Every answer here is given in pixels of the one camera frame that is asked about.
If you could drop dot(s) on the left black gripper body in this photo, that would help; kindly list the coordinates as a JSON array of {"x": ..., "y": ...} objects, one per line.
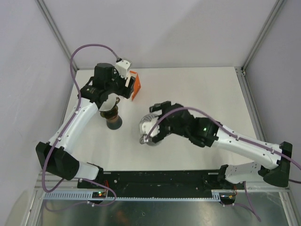
[{"x": 118, "y": 84}]

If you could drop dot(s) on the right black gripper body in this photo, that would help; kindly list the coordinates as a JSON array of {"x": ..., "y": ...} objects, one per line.
[{"x": 166, "y": 128}]

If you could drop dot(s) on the orange coffee filter box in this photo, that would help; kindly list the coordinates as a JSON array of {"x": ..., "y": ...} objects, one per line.
[{"x": 137, "y": 84}]

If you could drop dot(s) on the clear glass funnel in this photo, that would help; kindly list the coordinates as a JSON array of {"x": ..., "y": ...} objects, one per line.
[{"x": 147, "y": 118}]

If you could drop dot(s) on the white paper coffee filter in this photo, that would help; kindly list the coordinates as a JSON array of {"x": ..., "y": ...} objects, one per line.
[{"x": 108, "y": 104}]

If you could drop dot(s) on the clear glass dripper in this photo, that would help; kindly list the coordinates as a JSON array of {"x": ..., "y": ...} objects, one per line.
[{"x": 149, "y": 142}]

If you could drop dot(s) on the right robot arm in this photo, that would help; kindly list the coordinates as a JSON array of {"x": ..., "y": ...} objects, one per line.
[{"x": 270, "y": 162}]

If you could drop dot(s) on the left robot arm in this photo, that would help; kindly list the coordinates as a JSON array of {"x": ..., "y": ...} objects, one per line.
[{"x": 55, "y": 156}]

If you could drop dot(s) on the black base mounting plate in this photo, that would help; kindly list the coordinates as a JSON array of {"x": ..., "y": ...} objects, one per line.
[{"x": 165, "y": 182}]

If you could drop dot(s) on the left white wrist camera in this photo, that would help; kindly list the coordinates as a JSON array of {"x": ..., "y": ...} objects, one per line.
[{"x": 123, "y": 66}]

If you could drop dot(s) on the grey slotted cable duct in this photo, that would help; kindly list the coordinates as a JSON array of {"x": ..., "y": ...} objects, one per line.
[{"x": 97, "y": 196}]

